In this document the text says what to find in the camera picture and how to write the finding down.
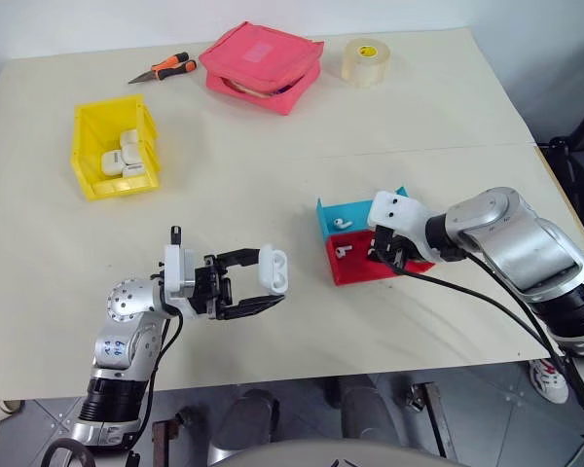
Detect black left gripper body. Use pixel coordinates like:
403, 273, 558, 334
193, 252, 236, 321

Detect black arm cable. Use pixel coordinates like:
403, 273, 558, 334
124, 305, 185, 461
375, 248, 584, 417

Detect beige shoe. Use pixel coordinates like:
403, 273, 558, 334
0, 397, 26, 442

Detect orange black pliers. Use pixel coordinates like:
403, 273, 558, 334
127, 51, 199, 86

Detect rusty metal table bracket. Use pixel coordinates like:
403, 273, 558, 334
404, 381, 458, 461
150, 408, 196, 467

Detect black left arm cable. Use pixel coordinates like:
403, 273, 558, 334
124, 305, 185, 461

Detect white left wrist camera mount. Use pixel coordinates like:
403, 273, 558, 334
161, 226, 211, 322

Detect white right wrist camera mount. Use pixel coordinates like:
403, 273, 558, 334
367, 190, 442, 258

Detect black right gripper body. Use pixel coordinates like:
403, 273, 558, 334
373, 224, 422, 262

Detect black cable loop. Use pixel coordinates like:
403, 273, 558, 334
40, 437, 97, 467

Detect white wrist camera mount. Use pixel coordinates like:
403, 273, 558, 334
367, 190, 442, 258
161, 226, 211, 322

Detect white red sneaker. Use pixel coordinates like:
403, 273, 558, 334
529, 358, 571, 406

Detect grey robot body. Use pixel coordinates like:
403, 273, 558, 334
208, 439, 452, 467

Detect yellow plastic bin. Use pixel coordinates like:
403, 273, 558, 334
70, 93, 164, 201

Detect blue plastic tray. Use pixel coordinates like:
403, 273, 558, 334
315, 185, 411, 240

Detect dark rounded shape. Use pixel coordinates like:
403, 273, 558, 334
326, 375, 401, 445
212, 387, 279, 461

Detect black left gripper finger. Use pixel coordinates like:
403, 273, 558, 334
218, 293, 287, 322
215, 247, 263, 272

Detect pink fabric pouch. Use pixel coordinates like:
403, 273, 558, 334
198, 19, 326, 118

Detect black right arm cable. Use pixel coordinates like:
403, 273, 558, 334
375, 248, 584, 417

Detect red plastic tray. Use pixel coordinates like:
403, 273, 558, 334
323, 229, 437, 286

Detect clear tape roll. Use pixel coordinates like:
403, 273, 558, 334
341, 38, 392, 90

